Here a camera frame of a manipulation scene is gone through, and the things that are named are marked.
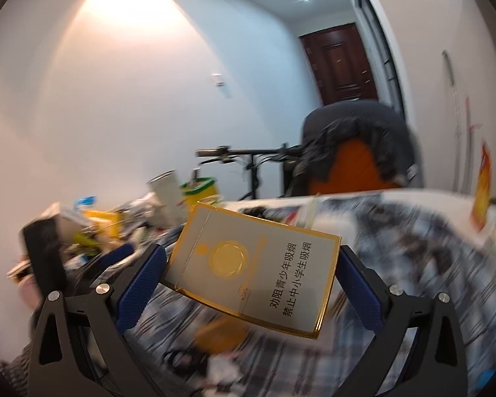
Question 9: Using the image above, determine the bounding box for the silver mop handle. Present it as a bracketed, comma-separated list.
[441, 50, 466, 193]

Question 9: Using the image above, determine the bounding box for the black bicycle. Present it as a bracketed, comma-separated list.
[195, 143, 304, 201]

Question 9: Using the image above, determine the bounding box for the gold white cigarette carton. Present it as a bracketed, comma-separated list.
[165, 202, 342, 340]

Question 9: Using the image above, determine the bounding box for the yellow container with green lid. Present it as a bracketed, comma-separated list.
[180, 177, 220, 209]

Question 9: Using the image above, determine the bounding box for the chair with grey jacket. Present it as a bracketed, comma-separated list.
[302, 100, 426, 195]

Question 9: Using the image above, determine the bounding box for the blue plaid cloth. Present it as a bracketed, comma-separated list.
[120, 192, 496, 397]

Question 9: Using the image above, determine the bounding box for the orange yellow snack box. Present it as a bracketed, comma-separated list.
[469, 141, 492, 232]

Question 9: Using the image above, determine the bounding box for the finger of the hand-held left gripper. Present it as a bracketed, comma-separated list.
[66, 243, 135, 293]

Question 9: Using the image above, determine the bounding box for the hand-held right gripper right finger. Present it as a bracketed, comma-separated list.
[337, 245, 470, 397]

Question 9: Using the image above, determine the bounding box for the yellow packet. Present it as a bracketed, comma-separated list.
[83, 209, 120, 226]

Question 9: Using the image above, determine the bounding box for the pile of mixed small packets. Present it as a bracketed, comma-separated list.
[8, 194, 183, 265]

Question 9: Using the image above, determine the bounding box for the dark grey crumpled jacket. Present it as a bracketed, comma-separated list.
[293, 118, 397, 183]

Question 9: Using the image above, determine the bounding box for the person's left hand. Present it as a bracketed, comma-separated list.
[6, 258, 44, 311]

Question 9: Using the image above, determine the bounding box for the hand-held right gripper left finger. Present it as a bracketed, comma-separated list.
[28, 244, 168, 397]

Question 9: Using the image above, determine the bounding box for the tall white patterned tumbler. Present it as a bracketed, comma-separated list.
[146, 170, 186, 228]

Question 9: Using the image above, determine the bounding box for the black framed glass door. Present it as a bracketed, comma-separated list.
[347, 0, 408, 120]

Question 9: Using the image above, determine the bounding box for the orange chair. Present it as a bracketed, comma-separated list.
[310, 138, 401, 195]

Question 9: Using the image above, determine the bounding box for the brown wooden door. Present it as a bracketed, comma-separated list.
[300, 22, 379, 106]

